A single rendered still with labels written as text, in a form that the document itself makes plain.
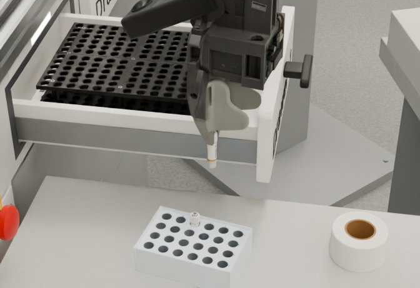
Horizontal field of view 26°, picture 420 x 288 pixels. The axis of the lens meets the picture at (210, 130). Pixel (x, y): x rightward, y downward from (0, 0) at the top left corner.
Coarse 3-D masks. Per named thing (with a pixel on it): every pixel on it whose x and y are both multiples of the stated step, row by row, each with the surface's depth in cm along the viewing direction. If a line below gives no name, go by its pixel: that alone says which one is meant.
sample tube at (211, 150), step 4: (216, 132) 99; (216, 136) 99; (216, 140) 100; (216, 144) 100; (208, 148) 100; (212, 148) 100; (216, 148) 101; (208, 152) 101; (212, 152) 100; (216, 152) 101; (208, 156) 101; (212, 156) 101; (216, 156) 101; (208, 160) 101; (212, 160) 101; (208, 164) 102; (212, 164) 101
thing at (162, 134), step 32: (64, 32) 139; (32, 64) 128; (32, 96) 129; (32, 128) 119; (64, 128) 118; (96, 128) 117; (128, 128) 117; (160, 128) 116; (192, 128) 115; (256, 128) 114; (224, 160) 117; (256, 160) 116
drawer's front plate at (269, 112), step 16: (288, 16) 130; (288, 32) 126; (288, 48) 127; (272, 80) 116; (288, 80) 135; (272, 96) 113; (272, 112) 110; (272, 128) 112; (272, 144) 115; (272, 160) 118; (256, 176) 116
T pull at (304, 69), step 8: (304, 56) 124; (312, 56) 124; (288, 64) 122; (296, 64) 122; (304, 64) 122; (288, 72) 121; (296, 72) 121; (304, 72) 121; (304, 80) 119; (304, 88) 120
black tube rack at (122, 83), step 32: (96, 32) 132; (160, 32) 132; (64, 64) 125; (96, 64) 125; (128, 64) 125; (160, 64) 125; (64, 96) 124; (96, 96) 123; (128, 96) 119; (160, 96) 118
